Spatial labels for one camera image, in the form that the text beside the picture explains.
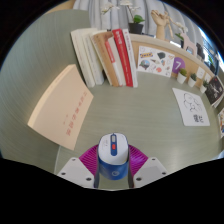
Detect white book with red band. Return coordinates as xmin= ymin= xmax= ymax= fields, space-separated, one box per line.
xmin=104 ymin=39 xmax=127 ymax=87

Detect thick white book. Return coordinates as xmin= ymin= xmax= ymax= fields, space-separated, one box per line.
xmin=70 ymin=28 xmax=98 ymax=88

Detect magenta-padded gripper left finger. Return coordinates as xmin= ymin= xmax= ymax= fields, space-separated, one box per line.
xmin=56 ymin=144 xmax=101 ymax=189

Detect beige wooden desk shelf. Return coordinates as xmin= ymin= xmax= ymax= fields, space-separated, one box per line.
xmin=128 ymin=32 xmax=221 ymax=88

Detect brown book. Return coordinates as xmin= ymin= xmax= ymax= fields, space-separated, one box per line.
xmin=91 ymin=31 xmax=121 ymax=88

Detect wooden mannequin figure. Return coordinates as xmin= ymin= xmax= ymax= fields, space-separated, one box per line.
xmin=167 ymin=14 xmax=183 ymax=38

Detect wooden hand model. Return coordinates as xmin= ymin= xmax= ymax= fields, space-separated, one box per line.
xmin=150 ymin=9 xmax=171 ymax=42

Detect green plant in black pot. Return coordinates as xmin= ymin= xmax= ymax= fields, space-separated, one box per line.
xmin=206 ymin=53 xmax=218 ymax=68

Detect purple round number sticker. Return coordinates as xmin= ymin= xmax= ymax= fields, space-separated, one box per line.
xmin=171 ymin=56 xmax=186 ymax=75

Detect thin white book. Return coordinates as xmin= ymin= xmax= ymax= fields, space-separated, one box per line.
xmin=84 ymin=33 xmax=106 ymax=86

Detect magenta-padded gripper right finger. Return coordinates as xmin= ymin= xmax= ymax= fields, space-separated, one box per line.
xmin=127 ymin=144 xmax=169 ymax=189

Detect white mouse pad with drawing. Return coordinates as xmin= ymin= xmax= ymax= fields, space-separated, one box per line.
xmin=171 ymin=87 xmax=211 ymax=127

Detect white card with stickers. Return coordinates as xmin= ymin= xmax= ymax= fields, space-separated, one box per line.
xmin=136 ymin=45 xmax=176 ymax=79

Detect green desk partition panel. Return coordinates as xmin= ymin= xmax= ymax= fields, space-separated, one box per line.
xmin=0 ymin=8 xmax=91 ymax=164

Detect colourful sticker card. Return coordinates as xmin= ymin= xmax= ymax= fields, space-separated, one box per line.
xmin=217 ymin=107 xmax=224 ymax=139

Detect grey curtain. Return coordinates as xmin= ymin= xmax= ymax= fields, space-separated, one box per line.
xmin=72 ymin=0 xmax=204 ymax=36

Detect black horse figure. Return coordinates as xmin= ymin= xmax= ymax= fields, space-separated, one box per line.
xmin=195 ymin=42 xmax=206 ymax=61

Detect blue and white computer mouse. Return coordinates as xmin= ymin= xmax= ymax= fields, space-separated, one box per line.
xmin=96 ymin=132 xmax=130 ymax=183

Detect white book with photo cover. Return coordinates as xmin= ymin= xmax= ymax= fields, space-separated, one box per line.
xmin=122 ymin=28 xmax=139 ymax=88

